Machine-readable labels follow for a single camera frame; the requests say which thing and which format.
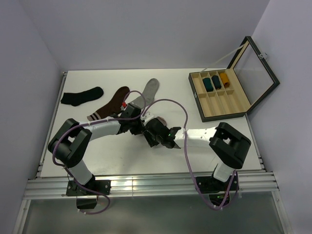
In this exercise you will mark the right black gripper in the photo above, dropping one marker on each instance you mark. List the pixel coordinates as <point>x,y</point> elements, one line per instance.
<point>147,135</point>

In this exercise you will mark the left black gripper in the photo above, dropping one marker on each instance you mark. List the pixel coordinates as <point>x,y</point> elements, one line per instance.
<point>138,130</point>

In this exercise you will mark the beige sock with red stripes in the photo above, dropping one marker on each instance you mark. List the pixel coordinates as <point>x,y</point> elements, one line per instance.
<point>162,120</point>

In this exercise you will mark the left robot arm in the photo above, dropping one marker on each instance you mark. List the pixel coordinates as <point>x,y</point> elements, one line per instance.
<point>70,142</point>

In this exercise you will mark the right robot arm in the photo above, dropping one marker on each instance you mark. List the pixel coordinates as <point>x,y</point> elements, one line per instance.
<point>227,143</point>

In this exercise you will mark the brown striped sock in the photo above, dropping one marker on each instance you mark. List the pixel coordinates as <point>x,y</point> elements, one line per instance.
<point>112,107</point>

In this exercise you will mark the grey striped sock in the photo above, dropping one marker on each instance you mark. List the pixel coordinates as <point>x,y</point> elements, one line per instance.
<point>148,93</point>

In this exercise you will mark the black sock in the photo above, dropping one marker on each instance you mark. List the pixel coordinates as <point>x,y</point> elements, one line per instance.
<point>76,99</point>

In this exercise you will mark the teal rolled sock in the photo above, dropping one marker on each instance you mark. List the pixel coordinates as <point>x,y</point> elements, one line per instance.
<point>208,85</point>

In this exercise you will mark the dark blue rolled sock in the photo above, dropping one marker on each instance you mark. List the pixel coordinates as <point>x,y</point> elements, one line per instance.
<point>216,82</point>

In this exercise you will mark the mustard rolled sock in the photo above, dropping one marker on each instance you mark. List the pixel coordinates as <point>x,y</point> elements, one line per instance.
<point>225,80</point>

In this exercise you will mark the black compartment box with lid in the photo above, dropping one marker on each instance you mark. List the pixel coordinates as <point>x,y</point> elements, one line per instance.
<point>251,81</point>

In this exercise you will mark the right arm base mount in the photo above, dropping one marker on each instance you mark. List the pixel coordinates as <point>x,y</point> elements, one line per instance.
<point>214,193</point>

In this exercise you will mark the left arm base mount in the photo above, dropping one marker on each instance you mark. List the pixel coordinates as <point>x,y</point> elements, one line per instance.
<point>87,195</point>

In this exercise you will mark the aluminium frame rail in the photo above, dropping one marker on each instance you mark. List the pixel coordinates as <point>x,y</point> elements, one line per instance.
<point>147,185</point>

